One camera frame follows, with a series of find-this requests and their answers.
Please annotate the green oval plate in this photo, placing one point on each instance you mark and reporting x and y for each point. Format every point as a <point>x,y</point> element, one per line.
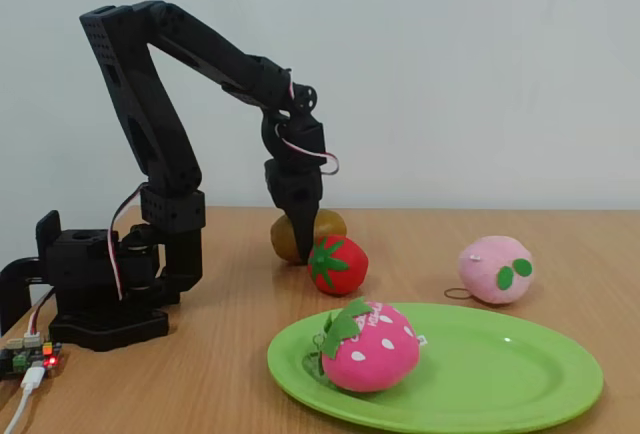
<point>475,369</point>

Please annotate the pale pink peach plush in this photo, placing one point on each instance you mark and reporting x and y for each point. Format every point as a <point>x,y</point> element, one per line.
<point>485,269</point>

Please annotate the red tomato plush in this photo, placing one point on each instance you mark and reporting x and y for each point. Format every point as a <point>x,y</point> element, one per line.
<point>345,266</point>

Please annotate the pink strawberry plush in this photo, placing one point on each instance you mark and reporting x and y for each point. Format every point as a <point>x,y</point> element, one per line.
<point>375,354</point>

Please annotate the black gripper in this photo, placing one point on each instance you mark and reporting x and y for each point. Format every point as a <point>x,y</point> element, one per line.
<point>295,190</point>

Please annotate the controller circuit board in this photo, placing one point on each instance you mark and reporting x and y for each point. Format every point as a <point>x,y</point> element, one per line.
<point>25,356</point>

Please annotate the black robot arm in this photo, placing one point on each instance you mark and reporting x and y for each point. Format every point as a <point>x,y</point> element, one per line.
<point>150,119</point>

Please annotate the black table clamp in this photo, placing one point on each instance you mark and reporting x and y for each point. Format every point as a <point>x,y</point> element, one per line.
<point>15,274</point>

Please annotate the brown kiwi with sticker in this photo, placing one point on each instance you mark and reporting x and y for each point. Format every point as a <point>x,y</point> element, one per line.
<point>282,241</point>

